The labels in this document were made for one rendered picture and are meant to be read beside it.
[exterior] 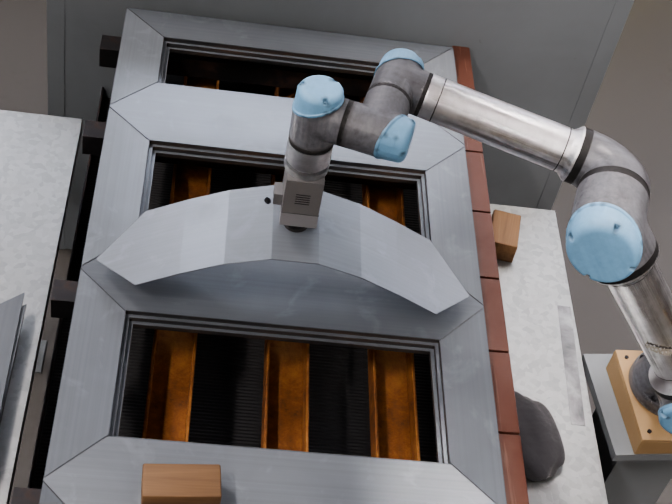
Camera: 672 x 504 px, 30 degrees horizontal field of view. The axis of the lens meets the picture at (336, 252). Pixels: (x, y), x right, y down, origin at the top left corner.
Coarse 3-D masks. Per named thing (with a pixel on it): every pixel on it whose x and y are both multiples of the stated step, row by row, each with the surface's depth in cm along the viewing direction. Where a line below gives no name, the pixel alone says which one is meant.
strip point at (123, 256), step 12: (144, 216) 226; (132, 228) 225; (120, 240) 224; (132, 240) 223; (108, 252) 223; (120, 252) 222; (132, 252) 220; (108, 264) 221; (120, 264) 219; (132, 264) 218; (132, 276) 216
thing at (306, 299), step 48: (192, 48) 274; (240, 48) 275; (144, 192) 241; (144, 288) 223; (192, 288) 225; (240, 288) 227; (288, 288) 229; (336, 288) 230; (240, 336) 222; (288, 336) 223; (336, 336) 224; (384, 336) 225; (432, 336) 226; (432, 384) 221
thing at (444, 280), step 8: (432, 248) 231; (432, 256) 230; (440, 256) 232; (432, 264) 228; (440, 264) 230; (432, 272) 227; (440, 272) 229; (448, 272) 230; (440, 280) 227; (448, 280) 229; (440, 288) 226; (448, 288) 227; (456, 288) 229; (440, 296) 224; (448, 296) 226; (456, 296) 227; (440, 304) 223; (448, 304) 224
